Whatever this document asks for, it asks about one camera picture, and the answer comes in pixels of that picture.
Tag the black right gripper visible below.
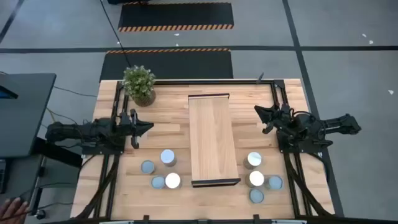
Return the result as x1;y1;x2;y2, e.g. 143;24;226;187
254;104;295;134

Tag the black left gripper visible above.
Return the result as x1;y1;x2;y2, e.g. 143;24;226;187
119;108;155;149

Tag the tall can blue yellow label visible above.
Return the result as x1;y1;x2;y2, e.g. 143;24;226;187
159;149;177;167

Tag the short blue can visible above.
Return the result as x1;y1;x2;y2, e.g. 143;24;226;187
248;188;265;205
150;175;166;190
140;159;156;175

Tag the tall can green pea label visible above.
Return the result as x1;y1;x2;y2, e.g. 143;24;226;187
243;151;263;170

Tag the tall can red tomato label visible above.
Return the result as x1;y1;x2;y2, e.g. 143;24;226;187
244;170;265;189

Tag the mint green fruit label can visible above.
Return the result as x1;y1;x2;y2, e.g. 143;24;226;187
264;174;284;191

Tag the wooden shelf with black ends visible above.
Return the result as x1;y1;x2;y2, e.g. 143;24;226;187
187;93;242;188

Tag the potted green plant wicker pot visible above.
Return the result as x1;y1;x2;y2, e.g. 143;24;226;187
122;64;157;108

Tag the tall silver-top can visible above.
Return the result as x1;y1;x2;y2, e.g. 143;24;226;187
164;172;183;190

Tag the black mat with hazard stripe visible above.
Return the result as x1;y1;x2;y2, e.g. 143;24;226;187
118;2;234;32
99;48;234;81

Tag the black desk leg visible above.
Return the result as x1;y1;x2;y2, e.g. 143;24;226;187
30;136;83;169

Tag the dark grey desk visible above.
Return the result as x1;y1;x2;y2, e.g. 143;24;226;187
0;73;57;159

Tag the monitor with blue screen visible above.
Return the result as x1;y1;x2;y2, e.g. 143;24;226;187
0;85;19;100

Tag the person's hand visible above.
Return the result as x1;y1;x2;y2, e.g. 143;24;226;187
0;197;29;224

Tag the black aluminium table frame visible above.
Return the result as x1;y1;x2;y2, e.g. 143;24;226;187
74;79;336;224

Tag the thin black floor cable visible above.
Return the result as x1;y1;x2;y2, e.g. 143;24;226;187
52;86;98;98

